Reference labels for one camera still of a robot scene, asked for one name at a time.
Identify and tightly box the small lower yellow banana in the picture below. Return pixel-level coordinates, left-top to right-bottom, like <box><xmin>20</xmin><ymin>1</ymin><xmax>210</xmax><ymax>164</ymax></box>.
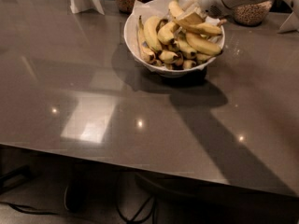
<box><xmin>158</xmin><ymin>49</ymin><xmax>178</xmax><ymax>63</ymax></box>

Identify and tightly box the centre short yellow banana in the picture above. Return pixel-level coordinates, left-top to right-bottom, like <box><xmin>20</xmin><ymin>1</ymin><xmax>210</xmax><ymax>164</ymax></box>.
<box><xmin>158</xmin><ymin>21</ymin><xmax>179</xmax><ymax>45</ymax></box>

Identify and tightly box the small yellow banana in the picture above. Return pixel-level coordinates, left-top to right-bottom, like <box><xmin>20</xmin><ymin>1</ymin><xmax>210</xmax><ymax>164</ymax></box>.
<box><xmin>182</xmin><ymin>60</ymin><xmax>196</xmax><ymax>70</ymax></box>
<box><xmin>158</xmin><ymin>49</ymin><xmax>178</xmax><ymax>63</ymax></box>

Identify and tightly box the far left thin banana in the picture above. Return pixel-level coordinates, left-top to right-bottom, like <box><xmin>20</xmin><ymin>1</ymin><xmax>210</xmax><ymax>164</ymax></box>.
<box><xmin>137</xmin><ymin>17</ymin><xmax>155</xmax><ymax>63</ymax></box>

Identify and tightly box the white paper bowl liner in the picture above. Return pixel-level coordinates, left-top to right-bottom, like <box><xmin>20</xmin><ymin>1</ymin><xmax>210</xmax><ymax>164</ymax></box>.
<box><xmin>133</xmin><ymin>0</ymin><xmax>168</xmax><ymax>19</ymax></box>

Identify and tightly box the right yellow banana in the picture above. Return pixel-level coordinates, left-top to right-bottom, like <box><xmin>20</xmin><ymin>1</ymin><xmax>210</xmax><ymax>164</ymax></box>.
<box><xmin>185</xmin><ymin>32</ymin><xmax>222</xmax><ymax>56</ymax></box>

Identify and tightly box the dark table leg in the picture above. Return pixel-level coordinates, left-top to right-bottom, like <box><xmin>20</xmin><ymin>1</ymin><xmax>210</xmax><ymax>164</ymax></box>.
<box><xmin>64</xmin><ymin>162</ymin><xmax>88</xmax><ymax>213</ymax></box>

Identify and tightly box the long top yellow banana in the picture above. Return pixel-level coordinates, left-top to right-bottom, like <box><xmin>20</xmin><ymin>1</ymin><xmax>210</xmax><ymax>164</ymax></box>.
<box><xmin>168</xmin><ymin>0</ymin><xmax>222</xmax><ymax>36</ymax></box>

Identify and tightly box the left curved yellow banana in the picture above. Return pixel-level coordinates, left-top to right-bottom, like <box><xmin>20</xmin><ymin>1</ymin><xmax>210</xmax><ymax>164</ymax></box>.
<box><xmin>144</xmin><ymin>16</ymin><xmax>163</xmax><ymax>53</ymax></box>

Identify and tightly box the glass jar of chickpeas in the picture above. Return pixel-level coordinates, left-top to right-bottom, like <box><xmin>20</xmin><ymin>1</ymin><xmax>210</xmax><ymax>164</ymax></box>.
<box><xmin>233</xmin><ymin>1</ymin><xmax>273</xmax><ymax>26</ymax></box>

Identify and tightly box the middle yellow banana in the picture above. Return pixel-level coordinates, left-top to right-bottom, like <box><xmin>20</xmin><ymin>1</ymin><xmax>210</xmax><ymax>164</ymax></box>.
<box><xmin>177</xmin><ymin>39</ymin><xmax>197</xmax><ymax>59</ymax></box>

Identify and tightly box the small front yellow banana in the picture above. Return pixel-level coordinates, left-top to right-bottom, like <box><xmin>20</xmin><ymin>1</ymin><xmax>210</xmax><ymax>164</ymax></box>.
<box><xmin>182</xmin><ymin>60</ymin><xmax>196</xmax><ymax>70</ymax></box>

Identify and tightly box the white ceramic bowl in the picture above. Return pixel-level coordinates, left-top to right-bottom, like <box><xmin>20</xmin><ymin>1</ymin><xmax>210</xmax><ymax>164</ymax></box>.
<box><xmin>124</xmin><ymin>0</ymin><xmax>225</xmax><ymax>77</ymax></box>

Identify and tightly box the black floor cable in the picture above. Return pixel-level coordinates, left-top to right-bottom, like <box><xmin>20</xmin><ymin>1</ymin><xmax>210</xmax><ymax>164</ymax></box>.
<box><xmin>115</xmin><ymin>171</ymin><xmax>158</xmax><ymax>224</ymax></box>

